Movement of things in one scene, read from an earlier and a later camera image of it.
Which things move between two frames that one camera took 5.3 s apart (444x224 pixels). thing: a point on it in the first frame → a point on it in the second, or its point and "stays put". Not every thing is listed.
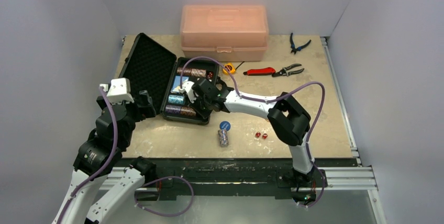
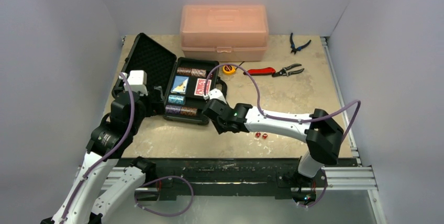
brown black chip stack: (187, 111) stays put
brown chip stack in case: (192, 71) stays put
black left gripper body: (145, 110) → (156, 107)
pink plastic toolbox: (226, 32) stays put
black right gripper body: (199, 103) → (211, 107)
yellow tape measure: (230, 68) stays put
